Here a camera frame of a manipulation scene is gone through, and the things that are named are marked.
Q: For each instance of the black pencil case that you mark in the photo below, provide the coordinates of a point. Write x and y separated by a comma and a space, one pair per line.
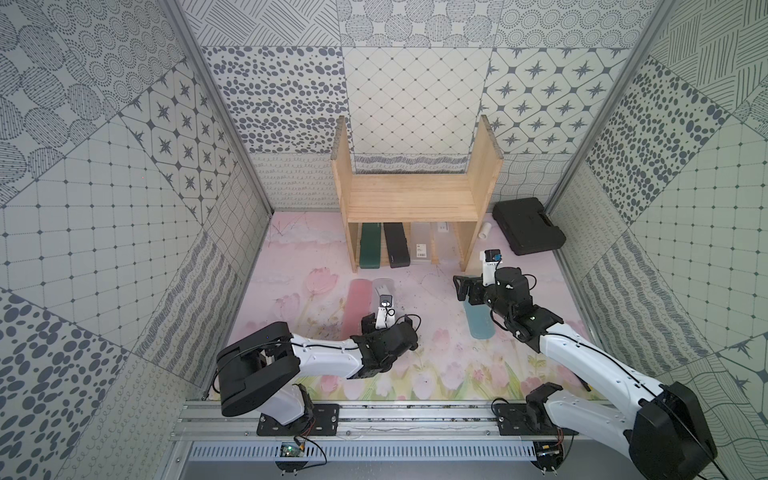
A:
397, 247

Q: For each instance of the aluminium mounting rail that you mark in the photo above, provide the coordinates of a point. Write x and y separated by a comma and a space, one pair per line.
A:
358, 420

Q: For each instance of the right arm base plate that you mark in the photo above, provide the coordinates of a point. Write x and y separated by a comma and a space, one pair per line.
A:
517, 419

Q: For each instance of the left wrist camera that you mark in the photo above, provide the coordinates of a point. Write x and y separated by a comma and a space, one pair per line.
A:
386, 314

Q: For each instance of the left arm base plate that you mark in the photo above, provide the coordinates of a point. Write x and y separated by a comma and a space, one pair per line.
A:
318, 420

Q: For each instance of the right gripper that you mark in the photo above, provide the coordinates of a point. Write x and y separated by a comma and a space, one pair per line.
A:
476, 285

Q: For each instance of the teal pencil case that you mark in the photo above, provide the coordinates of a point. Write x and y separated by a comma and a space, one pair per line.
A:
480, 324

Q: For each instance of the white slotted cable duct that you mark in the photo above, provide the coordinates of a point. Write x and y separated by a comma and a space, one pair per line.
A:
276, 450

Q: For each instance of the wooden shelf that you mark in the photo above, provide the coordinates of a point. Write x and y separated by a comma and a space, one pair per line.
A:
460, 199

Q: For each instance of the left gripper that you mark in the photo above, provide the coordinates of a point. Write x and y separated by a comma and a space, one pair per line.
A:
372, 324

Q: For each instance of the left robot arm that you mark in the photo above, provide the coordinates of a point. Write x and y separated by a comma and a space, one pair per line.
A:
258, 372

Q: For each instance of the dark green pencil case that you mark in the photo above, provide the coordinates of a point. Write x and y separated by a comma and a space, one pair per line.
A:
370, 246

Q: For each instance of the black plastic tool case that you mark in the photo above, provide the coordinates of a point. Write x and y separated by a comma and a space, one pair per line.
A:
526, 226

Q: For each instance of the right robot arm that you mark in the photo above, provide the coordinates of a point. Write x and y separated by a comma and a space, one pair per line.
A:
660, 428

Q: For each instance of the clear white pencil case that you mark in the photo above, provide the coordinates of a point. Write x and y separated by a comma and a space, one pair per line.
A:
382, 286

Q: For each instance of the small white roll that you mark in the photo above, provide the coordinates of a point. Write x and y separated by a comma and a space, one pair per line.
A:
485, 230

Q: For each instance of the pink pencil case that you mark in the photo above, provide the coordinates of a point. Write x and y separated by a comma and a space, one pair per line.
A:
357, 306

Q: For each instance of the clear pencil case with label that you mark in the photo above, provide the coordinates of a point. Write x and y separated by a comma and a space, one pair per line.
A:
420, 243

